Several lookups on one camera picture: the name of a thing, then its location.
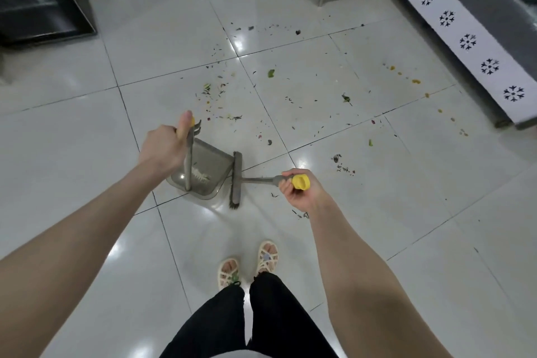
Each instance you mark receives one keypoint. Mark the person's left forearm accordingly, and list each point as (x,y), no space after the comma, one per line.
(54,269)

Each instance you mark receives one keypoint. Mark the person's left hand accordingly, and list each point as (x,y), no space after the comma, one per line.
(163,152)

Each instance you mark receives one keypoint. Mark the leaf debris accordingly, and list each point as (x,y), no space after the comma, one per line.
(271,73)

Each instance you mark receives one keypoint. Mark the person's right hand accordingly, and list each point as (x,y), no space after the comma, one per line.
(308,198)

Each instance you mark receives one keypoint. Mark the grey broom with yellow cap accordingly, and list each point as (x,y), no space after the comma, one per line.
(236,181)

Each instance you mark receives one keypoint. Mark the orange liquid spill drops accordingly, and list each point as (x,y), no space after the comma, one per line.
(415,81)

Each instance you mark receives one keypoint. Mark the person's beige sandal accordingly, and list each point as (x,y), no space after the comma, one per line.
(267,257)
(228,274)

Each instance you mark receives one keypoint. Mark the person's right forearm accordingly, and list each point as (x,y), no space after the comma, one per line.
(369,295)

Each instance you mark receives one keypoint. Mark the grey glass display freezer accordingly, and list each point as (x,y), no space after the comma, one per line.
(495,5)

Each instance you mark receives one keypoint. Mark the person's black trousers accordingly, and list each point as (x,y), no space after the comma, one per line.
(222,324)

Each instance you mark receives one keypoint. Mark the person's left beige sandal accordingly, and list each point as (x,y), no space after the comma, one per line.
(228,274)

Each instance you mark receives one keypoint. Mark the person's right beige sandal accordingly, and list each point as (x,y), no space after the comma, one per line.
(267,257)

